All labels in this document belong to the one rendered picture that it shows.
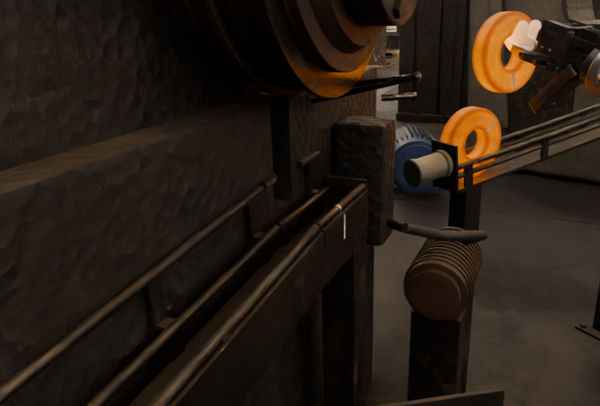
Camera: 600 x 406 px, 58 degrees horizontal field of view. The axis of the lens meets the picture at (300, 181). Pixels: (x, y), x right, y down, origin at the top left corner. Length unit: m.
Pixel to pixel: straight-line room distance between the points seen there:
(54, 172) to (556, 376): 1.51
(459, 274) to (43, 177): 0.79
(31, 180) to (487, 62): 0.86
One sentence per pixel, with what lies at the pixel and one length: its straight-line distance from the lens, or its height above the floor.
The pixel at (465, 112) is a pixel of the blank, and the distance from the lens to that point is 1.21.
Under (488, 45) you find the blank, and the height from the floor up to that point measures 0.92.
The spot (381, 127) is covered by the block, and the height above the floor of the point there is 0.80.
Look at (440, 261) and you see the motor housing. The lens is 1.08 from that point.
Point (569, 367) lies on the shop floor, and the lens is 1.81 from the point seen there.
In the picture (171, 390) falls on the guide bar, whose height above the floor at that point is 0.68.
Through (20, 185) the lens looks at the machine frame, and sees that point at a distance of 0.48.
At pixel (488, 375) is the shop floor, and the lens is 1.70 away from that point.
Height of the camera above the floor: 1.00
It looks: 18 degrees down
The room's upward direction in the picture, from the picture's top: 2 degrees counter-clockwise
